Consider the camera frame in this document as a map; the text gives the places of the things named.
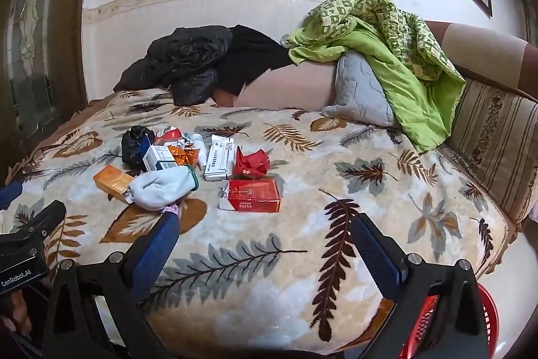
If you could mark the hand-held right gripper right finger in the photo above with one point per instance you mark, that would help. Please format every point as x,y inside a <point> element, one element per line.
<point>374,254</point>

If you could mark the white sock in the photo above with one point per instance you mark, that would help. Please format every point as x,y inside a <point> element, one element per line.
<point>162,186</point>

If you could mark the leaf printed blanket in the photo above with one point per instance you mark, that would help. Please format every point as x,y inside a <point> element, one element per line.
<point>302,224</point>

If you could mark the brown sofa headrest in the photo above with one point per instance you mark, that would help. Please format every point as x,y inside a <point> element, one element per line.
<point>483,47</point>

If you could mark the pink sofa backrest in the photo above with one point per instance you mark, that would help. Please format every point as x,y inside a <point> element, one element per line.
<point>294,87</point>

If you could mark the green quilt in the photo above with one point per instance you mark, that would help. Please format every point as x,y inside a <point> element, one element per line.
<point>378,39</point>

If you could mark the small white bottle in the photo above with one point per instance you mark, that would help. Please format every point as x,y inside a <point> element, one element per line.
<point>199,151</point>

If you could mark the striped sofa cushion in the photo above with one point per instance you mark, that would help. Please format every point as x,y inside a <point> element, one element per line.
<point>491,144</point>

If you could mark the orange box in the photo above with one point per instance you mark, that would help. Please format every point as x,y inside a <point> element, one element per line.
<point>110,180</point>

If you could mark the black plastic bag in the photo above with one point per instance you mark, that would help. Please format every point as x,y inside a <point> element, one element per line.
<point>134,144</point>

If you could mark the grey quilted pillow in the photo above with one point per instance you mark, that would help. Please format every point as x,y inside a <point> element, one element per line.
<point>361,90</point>

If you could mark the orange wrapper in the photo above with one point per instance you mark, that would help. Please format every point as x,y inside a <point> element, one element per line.
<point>185,155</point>

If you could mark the black puffer jacket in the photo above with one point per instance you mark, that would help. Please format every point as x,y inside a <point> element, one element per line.
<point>180,56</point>

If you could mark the red plastic basket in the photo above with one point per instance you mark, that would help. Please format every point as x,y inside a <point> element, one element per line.
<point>487,312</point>

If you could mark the small pink wrapper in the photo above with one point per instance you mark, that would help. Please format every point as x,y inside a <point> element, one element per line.
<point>171,210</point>

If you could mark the blue and white medicine box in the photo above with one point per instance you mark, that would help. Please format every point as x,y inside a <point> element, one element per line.
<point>157,159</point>

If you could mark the red crumpled paper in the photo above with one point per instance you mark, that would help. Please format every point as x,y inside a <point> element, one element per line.
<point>250,163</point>

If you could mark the person's left hand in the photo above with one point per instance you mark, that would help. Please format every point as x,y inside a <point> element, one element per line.
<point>19,312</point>

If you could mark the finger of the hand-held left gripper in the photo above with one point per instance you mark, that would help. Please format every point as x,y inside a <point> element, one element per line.
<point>10,195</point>
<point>46,216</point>

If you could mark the red cigarette pack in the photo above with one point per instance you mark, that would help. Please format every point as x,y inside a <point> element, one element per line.
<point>252,195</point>

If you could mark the long white medicine box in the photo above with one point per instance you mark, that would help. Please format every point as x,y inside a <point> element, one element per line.
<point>219,159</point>

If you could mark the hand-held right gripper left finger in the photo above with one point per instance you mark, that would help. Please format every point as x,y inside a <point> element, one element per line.
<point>156,245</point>

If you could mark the red and white packet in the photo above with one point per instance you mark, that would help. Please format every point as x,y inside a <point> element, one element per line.
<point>168,135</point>

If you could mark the black cloth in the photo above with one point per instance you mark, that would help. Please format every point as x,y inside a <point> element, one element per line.
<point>252,56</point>

